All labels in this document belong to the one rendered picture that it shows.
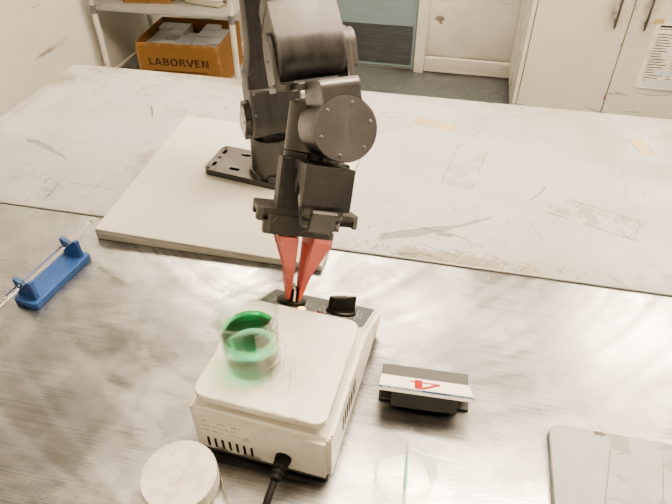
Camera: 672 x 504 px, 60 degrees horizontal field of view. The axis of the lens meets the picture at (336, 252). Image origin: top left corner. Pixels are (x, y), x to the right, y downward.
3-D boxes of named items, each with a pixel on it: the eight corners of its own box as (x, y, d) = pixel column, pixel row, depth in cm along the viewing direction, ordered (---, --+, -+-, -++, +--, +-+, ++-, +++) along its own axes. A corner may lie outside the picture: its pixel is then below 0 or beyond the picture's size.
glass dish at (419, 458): (370, 505, 51) (371, 492, 49) (376, 448, 55) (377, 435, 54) (433, 514, 50) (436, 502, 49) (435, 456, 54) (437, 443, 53)
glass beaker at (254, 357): (260, 333, 55) (252, 270, 50) (296, 367, 52) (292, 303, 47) (206, 367, 52) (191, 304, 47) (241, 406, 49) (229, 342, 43)
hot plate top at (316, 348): (245, 302, 59) (244, 296, 58) (361, 327, 56) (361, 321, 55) (190, 399, 50) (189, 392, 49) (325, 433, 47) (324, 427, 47)
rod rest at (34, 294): (70, 253, 77) (62, 231, 74) (92, 258, 76) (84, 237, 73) (15, 304, 70) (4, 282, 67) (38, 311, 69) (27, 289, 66)
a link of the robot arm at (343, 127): (400, 154, 51) (386, 9, 48) (306, 169, 49) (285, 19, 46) (357, 145, 62) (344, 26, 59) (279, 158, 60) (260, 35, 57)
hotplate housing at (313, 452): (273, 304, 69) (268, 253, 64) (380, 326, 67) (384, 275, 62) (186, 471, 53) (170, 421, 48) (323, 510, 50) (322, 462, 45)
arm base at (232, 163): (329, 154, 78) (345, 129, 83) (196, 127, 82) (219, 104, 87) (328, 202, 83) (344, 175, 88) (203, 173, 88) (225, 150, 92)
